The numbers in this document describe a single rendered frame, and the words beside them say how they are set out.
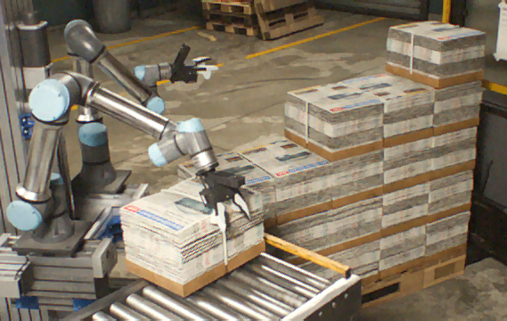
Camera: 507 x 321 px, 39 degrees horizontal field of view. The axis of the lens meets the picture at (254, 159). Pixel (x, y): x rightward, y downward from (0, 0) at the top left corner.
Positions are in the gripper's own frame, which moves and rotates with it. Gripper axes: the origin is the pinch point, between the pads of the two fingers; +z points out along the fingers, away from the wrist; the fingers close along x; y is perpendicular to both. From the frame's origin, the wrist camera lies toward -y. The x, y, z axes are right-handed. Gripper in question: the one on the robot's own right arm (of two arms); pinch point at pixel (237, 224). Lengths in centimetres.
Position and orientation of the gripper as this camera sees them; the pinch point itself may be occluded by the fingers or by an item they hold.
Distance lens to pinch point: 224.6
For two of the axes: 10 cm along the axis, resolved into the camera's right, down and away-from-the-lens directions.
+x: -6.8, 3.0, -6.8
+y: -6.2, 2.8, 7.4
